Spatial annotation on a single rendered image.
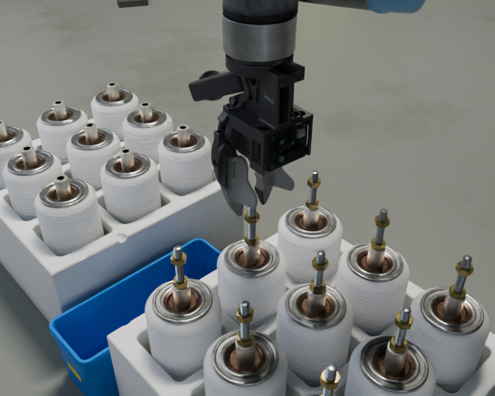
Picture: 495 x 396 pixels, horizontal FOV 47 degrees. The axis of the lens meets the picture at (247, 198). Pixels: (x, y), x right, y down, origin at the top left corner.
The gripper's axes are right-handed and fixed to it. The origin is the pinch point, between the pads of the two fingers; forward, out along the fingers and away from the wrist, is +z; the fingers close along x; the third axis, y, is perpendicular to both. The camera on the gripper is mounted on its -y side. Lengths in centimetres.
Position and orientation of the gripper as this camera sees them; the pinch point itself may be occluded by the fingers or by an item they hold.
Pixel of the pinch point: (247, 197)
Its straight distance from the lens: 73.3
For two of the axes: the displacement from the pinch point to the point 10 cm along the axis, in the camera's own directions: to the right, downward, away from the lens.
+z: 0.0, 8.1, 5.9
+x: 7.9, -3.7, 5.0
